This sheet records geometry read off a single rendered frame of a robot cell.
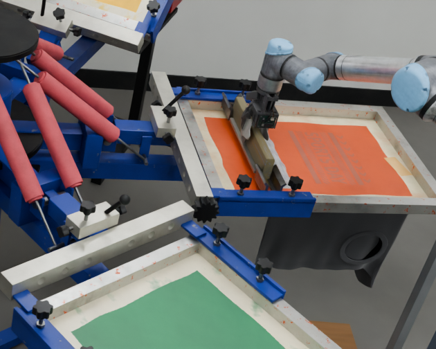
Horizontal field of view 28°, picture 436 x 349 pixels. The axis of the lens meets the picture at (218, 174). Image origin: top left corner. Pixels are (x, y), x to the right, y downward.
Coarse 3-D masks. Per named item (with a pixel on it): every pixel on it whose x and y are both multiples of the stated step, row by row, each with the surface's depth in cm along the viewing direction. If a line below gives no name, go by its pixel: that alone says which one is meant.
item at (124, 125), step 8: (120, 120) 261; (128, 120) 261; (136, 120) 262; (120, 128) 257; (128, 128) 258; (136, 128) 259; (144, 128) 260; (152, 128) 261; (120, 136) 258; (128, 136) 258; (136, 136) 259; (152, 136) 261; (136, 144) 261; (152, 144) 262; (160, 144) 263
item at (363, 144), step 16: (208, 128) 285; (224, 128) 287; (288, 128) 296; (304, 128) 298; (320, 128) 301; (336, 128) 303; (352, 128) 306; (224, 144) 279; (288, 144) 287; (352, 144) 297; (368, 144) 299
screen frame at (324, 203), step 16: (192, 112) 284; (288, 112) 303; (304, 112) 305; (320, 112) 307; (336, 112) 309; (352, 112) 310; (368, 112) 312; (384, 112) 313; (192, 128) 276; (384, 128) 307; (400, 144) 297; (208, 160) 263; (416, 160) 290; (208, 176) 256; (416, 176) 286; (432, 176) 284; (432, 192) 277; (320, 208) 259; (336, 208) 260; (352, 208) 262; (368, 208) 264; (384, 208) 265; (400, 208) 267; (416, 208) 269; (432, 208) 270
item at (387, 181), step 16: (224, 160) 271; (240, 160) 273; (288, 160) 279; (368, 160) 290; (384, 160) 293; (304, 176) 274; (384, 176) 284; (320, 192) 268; (336, 192) 270; (352, 192) 272; (368, 192) 274; (384, 192) 276; (400, 192) 278
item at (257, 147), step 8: (240, 104) 281; (240, 112) 280; (240, 120) 279; (240, 128) 279; (256, 128) 270; (256, 136) 267; (248, 144) 271; (256, 144) 265; (264, 144) 264; (256, 152) 265; (264, 152) 260; (256, 160) 265; (264, 160) 258; (272, 160) 258; (264, 168) 259; (272, 168) 260; (264, 176) 261
